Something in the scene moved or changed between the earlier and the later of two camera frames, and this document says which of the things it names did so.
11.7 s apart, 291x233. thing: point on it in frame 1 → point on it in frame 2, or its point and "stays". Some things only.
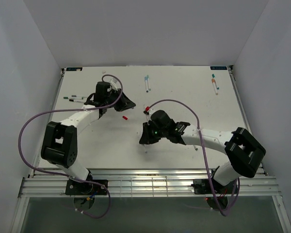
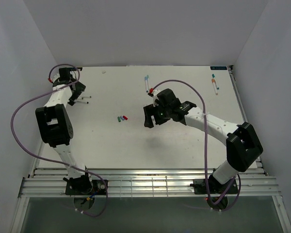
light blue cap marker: [146, 79] stays
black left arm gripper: [125, 103] → [80, 88]
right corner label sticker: [218, 67] stays
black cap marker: [76, 101] stays
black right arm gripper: [146, 137] → [150, 110]
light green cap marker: [148, 77] stays
